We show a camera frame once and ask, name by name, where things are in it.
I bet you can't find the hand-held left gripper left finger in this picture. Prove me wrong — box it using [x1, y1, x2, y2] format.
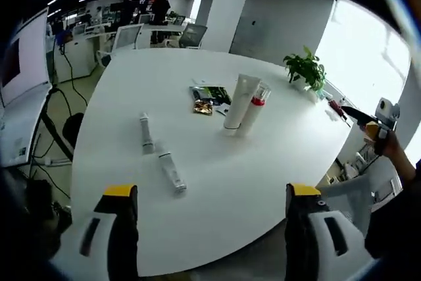
[49, 184, 139, 281]

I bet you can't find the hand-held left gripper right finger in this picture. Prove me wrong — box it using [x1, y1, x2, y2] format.
[285, 182, 379, 281]

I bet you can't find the white red-collared skincare pump bottle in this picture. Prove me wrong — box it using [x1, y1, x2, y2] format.
[238, 82, 272, 136]

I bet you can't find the small grey skincare tube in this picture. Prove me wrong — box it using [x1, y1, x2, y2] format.
[139, 112, 157, 155]

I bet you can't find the tall white skincare tube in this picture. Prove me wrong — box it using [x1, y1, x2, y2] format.
[223, 73, 262, 138]

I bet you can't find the green black skincare sachet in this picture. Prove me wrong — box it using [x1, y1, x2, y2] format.
[189, 86, 230, 105]

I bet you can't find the gold foil skincare sachet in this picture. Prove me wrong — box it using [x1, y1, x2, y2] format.
[193, 99, 214, 116]

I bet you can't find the person's right hand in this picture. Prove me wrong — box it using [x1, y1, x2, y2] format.
[381, 129, 405, 159]

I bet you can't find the red item on sill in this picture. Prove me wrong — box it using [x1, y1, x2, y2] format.
[328, 98, 348, 122]

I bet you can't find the bright window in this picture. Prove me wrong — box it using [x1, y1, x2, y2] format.
[315, 0, 421, 170]

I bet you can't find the potted green plant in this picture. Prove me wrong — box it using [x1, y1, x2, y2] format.
[283, 45, 328, 93]

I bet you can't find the person's black clothing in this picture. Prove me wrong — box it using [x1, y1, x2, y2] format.
[364, 159, 421, 262]

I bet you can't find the black stool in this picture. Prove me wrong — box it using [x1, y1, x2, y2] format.
[62, 113, 86, 152]

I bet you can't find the pink white display board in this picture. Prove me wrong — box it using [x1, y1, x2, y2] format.
[0, 7, 52, 167]

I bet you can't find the grey office chair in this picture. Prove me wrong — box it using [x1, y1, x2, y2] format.
[179, 24, 209, 49]

